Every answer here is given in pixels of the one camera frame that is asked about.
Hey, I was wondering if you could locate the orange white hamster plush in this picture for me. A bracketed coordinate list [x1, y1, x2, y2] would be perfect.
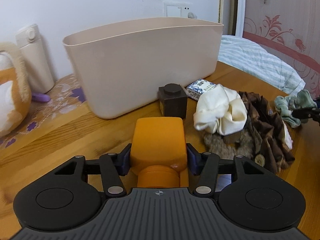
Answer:
[1, 42, 31, 137]

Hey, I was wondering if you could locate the dark brown patterned scrunchie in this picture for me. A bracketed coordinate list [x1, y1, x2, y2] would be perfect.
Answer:
[239, 92, 295, 174]

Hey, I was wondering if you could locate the striped light blue blanket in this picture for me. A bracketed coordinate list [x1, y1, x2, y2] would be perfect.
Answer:
[218, 35, 305, 95]

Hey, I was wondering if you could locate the green scrunchie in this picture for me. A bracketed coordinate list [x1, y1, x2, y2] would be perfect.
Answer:
[274, 89, 317, 128]

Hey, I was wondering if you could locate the purple pen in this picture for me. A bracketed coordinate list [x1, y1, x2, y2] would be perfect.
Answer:
[31, 93, 51, 103]

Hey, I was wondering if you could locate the white fluffy bear keychain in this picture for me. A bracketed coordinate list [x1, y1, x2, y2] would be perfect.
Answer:
[283, 121, 293, 150]

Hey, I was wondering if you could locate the dark brown square bottle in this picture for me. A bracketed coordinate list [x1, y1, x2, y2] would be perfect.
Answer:
[158, 83, 188, 119]

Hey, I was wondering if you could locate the cream thermos bottle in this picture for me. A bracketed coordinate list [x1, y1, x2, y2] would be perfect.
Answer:
[16, 24, 54, 94]

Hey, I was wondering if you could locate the brown fuzzy plush scrunchie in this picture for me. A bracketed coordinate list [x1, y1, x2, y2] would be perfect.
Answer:
[202, 129, 255, 160]

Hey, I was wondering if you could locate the orange plastic box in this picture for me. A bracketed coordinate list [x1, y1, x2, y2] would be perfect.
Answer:
[130, 117, 189, 188]

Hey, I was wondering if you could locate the white wall switch socket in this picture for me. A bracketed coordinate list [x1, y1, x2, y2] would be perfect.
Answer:
[163, 1, 197, 19]

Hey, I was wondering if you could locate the floral purple table mat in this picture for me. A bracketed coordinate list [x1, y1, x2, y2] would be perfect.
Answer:
[1, 74, 89, 153]

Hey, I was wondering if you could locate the cream white scrunchie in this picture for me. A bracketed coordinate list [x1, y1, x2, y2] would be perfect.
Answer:
[194, 84, 247, 136]

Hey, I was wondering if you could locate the beige plastic storage bin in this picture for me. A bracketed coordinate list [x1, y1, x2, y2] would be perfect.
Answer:
[63, 17, 223, 119]

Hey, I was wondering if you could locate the small blue tissue pack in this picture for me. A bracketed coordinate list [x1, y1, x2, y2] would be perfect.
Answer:
[186, 79, 216, 101]

